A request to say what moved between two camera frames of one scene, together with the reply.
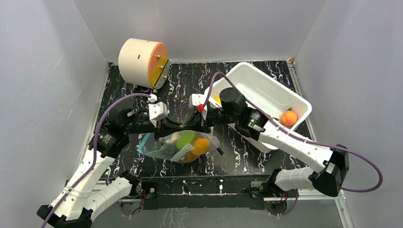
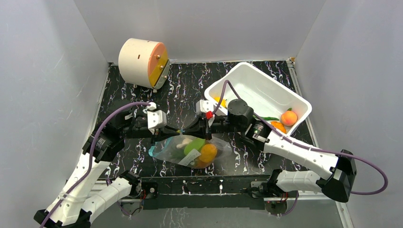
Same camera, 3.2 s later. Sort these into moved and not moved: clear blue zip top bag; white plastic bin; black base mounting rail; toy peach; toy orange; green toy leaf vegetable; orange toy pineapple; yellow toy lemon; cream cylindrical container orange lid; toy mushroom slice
Moved: toy mushroom slice; clear blue zip top bag; toy orange; green toy leaf vegetable; orange toy pineapple
Not moved: cream cylindrical container orange lid; black base mounting rail; white plastic bin; yellow toy lemon; toy peach
